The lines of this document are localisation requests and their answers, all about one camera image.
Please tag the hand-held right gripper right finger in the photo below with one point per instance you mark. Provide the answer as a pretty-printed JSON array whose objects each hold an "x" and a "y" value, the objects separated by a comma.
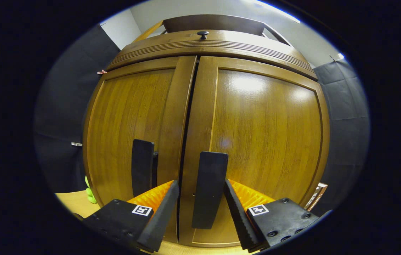
[{"x": 239, "y": 219}]

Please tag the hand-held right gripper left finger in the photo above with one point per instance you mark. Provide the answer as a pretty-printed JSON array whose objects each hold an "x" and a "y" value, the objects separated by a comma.
[{"x": 159, "y": 219}]

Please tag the wooden shoe cabinet door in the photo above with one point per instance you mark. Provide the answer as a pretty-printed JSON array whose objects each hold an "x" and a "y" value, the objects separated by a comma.
[
  {"x": 267, "y": 134},
  {"x": 126, "y": 117}
]

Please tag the wooden double-door shoe cabinet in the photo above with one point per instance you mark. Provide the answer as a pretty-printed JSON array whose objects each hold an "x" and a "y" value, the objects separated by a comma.
[{"x": 239, "y": 40}]

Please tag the green frog toy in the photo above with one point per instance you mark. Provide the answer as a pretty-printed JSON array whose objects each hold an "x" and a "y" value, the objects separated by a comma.
[{"x": 90, "y": 193}]

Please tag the small white brown box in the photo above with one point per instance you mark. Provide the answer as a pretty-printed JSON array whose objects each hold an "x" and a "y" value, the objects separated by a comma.
[{"x": 316, "y": 196}]

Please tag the black backdrop cloth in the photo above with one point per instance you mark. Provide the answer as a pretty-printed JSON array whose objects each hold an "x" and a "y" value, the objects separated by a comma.
[{"x": 81, "y": 166}]

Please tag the silver clip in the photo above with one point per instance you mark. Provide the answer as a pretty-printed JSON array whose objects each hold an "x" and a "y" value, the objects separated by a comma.
[{"x": 76, "y": 144}]

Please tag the dark grey hanging cloth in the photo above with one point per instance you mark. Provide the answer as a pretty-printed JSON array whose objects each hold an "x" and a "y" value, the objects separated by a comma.
[
  {"x": 62, "y": 106},
  {"x": 345, "y": 124}
]

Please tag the red clip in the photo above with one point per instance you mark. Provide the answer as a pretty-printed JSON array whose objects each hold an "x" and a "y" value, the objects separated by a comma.
[{"x": 101, "y": 72}]

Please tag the black drawer knob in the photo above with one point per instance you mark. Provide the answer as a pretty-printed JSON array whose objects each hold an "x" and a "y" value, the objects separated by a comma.
[{"x": 202, "y": 34}]

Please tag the ceiling light panel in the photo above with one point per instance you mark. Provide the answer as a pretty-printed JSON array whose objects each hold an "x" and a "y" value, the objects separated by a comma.
[{"x": 340, "y": 56}]

